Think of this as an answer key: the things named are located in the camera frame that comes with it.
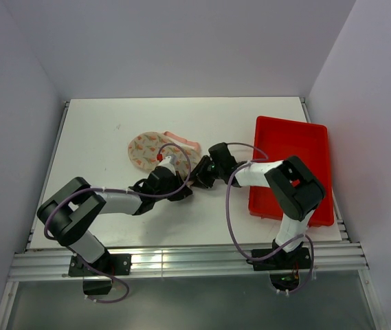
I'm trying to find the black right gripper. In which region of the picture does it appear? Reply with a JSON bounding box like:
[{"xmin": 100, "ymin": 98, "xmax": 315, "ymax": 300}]
[{"xmin": 185, "ymin": 155, "xmax": 224, "ymax": 188}]

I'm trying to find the pink mesh laundry bag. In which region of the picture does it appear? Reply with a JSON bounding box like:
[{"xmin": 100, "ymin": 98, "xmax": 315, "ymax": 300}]
[{"xmin": 127, "ymin": 131, "xmax": 201, "ymax": 180}]

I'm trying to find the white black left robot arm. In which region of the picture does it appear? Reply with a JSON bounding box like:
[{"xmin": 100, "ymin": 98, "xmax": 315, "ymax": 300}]
[{"xmin": 36, "ymin": 166, "xmax": 192, "ymax": 274}]

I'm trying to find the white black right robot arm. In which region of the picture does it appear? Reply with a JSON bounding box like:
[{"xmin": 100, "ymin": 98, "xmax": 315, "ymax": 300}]
[{"xmin": 189, "ymin": 142, "xmax": 326, "ymax": 268}]

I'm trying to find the red plastic tray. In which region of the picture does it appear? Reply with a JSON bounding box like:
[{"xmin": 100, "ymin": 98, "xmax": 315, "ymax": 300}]
[{"xmin": 254, "ymin": 116, "xmax": 335, "ymax": 227}]

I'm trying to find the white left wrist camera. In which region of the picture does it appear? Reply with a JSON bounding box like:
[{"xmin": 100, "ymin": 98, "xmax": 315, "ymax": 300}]
[{"xmin": 158, "ymin": 155, "xmax": 177, "ymax": 174}]

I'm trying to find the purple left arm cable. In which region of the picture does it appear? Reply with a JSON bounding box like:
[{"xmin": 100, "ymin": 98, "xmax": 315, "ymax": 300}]
[{"xmin": 43, "ymin": 143, "xmax": 192, "ymax": 305}]

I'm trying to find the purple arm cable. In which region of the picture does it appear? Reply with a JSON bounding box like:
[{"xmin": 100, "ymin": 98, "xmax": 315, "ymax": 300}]
[
  {"xmin": 225, "ymin": 142, "xmax": 315, "ymax": 296},
  {"xmin": 43, "ymin": 143, "xmax": 192, "ymax": 305}
]

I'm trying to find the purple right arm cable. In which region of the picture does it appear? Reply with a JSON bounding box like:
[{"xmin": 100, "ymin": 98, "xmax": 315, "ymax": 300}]
[{"xmin": 225, "ymin": 142, "xmax": 315, "ymax": 296}]

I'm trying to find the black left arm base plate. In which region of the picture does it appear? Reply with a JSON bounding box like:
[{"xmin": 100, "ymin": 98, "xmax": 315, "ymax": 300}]
[{"xmin": 68, "ymin": 253, "xmax": 133, "ymax": 297}]

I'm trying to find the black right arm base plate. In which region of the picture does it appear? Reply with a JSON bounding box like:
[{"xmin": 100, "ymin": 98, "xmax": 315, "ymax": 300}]
[{"xmin": 246, "ymin": 247, "xmax": 313, "ymax": 271}]

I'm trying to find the aluminium rail frame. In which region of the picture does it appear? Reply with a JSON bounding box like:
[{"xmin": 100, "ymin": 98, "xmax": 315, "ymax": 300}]
[{"xmin": 0, "ymin": 98, "xmax": 388, "ymax": 330}]

